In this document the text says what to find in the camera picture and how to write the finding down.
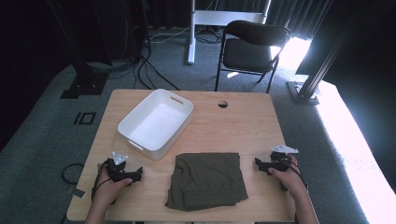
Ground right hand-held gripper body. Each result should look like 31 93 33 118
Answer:
265 144 300 172

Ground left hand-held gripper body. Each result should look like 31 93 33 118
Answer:
104 151 135 183

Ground white plastic bin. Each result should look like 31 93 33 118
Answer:
117 88 194 161

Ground olive green pants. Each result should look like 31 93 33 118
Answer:
164 151 249 213

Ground person's right hand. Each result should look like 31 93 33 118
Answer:
267 154 308 198

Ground person's left hand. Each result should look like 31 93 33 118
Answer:
92 162 134 205

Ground grey tape piece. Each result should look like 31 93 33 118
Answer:
71 188 87 200

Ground black aluminium profile stand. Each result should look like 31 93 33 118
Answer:
286 0 368 106

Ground black stand with square base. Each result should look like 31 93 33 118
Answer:
46 0 109 100

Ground black folding chair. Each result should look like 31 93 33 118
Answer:
214 20 294 94

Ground dark curtain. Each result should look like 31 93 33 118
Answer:
267 0 332 40

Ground black cable loop on floor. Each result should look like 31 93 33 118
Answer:
61 162 85 186

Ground black floor cable bundle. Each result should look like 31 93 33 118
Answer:
133 29 181 91

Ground white floor cable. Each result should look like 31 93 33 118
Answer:
148 25 191 45

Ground white metal desk frame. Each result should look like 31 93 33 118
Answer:
187 0 273 66

